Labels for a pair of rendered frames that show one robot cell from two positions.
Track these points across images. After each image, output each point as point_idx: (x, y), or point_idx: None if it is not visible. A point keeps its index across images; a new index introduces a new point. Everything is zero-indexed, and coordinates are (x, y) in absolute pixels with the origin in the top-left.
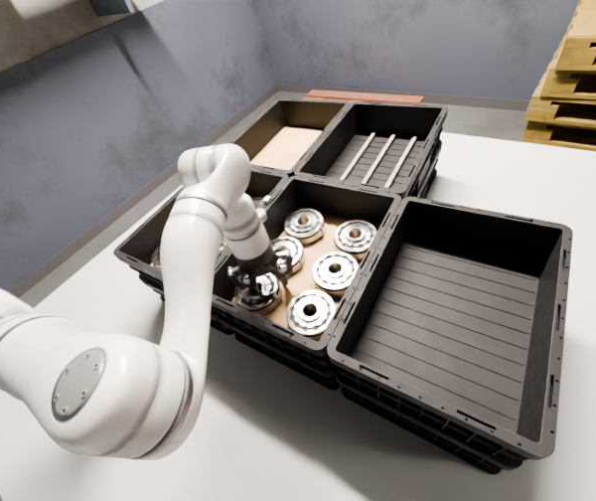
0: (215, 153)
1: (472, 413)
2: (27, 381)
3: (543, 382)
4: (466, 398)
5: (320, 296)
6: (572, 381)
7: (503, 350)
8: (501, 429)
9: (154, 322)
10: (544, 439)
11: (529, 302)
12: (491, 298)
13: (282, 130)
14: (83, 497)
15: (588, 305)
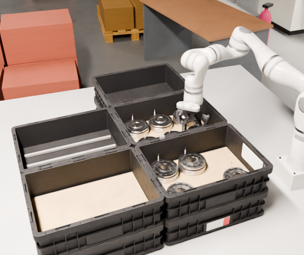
0: (193, 51)
1: (164, 88)
2: (261, 41)
3: (150, 69)
4: (162, 89)
5: (176, 116)
6: None
7: (140, 90)
8: (169, 67)
9: (272, 203)
10: (164, 64)
11: (116, 92)
12: (123, 97)
13: None
14: None
15: (86, 108)
